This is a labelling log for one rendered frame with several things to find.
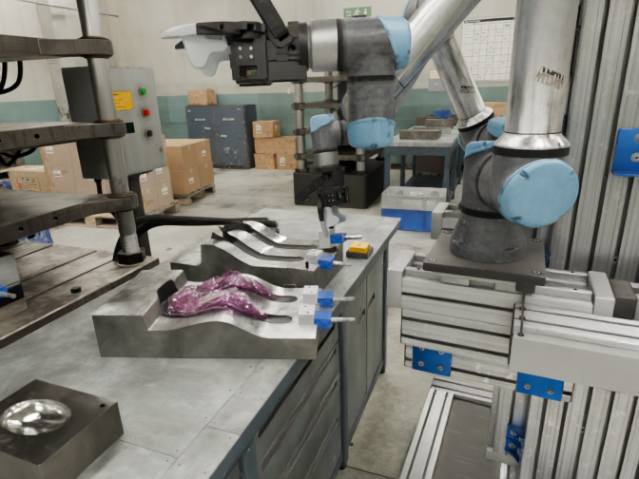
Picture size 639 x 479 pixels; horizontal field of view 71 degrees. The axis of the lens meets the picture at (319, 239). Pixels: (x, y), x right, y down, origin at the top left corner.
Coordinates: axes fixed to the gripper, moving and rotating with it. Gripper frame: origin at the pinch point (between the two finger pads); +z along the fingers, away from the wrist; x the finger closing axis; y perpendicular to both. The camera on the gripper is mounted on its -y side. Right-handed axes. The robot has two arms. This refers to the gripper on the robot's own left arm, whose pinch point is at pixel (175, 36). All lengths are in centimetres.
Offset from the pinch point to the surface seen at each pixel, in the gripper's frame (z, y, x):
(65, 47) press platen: 52, -16, 72
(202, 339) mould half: 6, 58, 22
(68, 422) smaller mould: 22, 60, -6
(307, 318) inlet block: -17, 56, 25
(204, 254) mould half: 14, 47, 62
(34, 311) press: 62, 60, 53
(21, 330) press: 60, 62, 43
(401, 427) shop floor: -54, 134, 98
